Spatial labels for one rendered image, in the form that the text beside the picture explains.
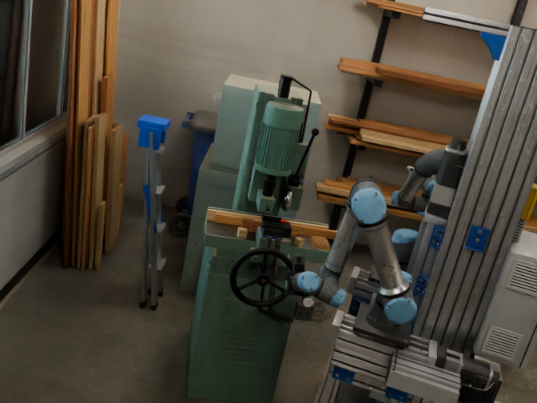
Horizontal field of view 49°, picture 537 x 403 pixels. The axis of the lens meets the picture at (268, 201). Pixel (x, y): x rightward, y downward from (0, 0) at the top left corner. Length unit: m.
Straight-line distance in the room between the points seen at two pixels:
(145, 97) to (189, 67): 0.46
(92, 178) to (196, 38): 1.62
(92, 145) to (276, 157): 1.54
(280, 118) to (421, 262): 0.86
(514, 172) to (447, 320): 0.67
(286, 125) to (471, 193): 0.83
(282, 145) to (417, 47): 2.60
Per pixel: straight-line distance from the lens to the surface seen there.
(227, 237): 2.69
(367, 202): 2.06
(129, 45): 5.10
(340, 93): 5.01
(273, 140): 2.64
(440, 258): 2.50
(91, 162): 3.89
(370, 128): 4.62
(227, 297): 2.83
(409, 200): 3.02
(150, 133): 3.38
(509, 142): 2.40
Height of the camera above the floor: 1.98
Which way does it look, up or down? 20 degrees down
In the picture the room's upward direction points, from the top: 12 degrees clockwise
